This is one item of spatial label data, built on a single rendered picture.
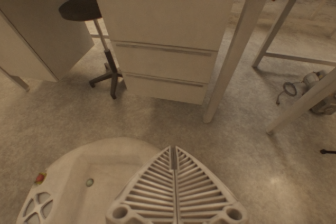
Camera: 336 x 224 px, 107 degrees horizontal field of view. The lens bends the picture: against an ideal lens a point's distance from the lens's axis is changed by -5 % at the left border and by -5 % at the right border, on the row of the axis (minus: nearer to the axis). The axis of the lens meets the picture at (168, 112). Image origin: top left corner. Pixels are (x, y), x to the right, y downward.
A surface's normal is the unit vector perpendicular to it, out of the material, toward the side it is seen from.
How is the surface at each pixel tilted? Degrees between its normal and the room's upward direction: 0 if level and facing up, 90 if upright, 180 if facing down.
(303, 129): 0
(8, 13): 90
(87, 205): 0
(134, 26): 90
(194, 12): 90
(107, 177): 0
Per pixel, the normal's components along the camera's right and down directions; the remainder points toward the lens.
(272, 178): -0.01, -0.58
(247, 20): -0.21, 0.80
